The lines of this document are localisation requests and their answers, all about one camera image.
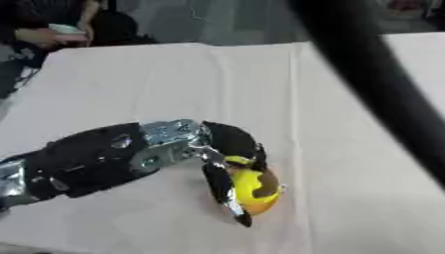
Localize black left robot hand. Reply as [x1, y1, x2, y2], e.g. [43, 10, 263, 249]
[198, 120, 289, 228]

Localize yellow toy fruit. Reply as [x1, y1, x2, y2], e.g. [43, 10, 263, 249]
[222, 155, 284, 216]

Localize thick black diagonal bar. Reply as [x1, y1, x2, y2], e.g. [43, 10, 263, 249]
[286, 0, 445, 190]

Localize black bag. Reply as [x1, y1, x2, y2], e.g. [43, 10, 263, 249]
[90, 9, 160, 47]

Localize white handheld device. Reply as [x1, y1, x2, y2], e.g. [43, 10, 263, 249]
[47, 23, 89, 38]

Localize person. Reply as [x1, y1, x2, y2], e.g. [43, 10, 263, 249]
[0, 0, 104, 100]

